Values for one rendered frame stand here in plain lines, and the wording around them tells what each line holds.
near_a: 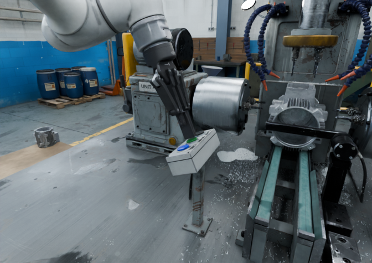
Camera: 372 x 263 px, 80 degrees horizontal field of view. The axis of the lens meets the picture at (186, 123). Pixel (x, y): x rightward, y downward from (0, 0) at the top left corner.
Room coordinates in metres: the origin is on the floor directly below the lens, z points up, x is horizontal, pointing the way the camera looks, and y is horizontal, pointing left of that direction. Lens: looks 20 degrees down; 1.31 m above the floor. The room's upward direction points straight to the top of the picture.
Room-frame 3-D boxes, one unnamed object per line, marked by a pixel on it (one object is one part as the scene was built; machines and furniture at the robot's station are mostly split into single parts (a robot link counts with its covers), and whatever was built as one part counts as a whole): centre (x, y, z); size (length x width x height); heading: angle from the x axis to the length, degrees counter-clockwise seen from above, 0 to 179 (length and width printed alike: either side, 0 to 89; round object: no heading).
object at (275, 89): (0.99, -0.51, 0.97); 0.30 x 0.11 x 0.34; 64
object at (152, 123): (1.11, 0.10, 0.99); 0.35 x 0.31 x 0.37; 64
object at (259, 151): (0.96, -0.37, 0.86); 0.07 x 0.06 x 0.12; 64
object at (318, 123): (0.85, -0.44, 1.01); 0.20 x 0.19 x 0.19; 154
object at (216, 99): (1.00, -0.12, 1.04); 0.37 x 0.25 x 0.25; 64
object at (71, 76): (5.17, 2.66, 0.37); 1.20 x 0.80 x 0.74; 148
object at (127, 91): (1.08, 0.27, 1.07); 0.08 x 0.07 x 0.20; 154
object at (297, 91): (0.88, -0.46, 1.11); 0.12 x 0.11 x 0.07; 154
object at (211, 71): (2.56, -0.29, 0.93); 0.25 x 0.24 x 0.25; 153
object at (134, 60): (1.10, 0.15, 1.16); 0.33 x 0.26 x 0.42; 64
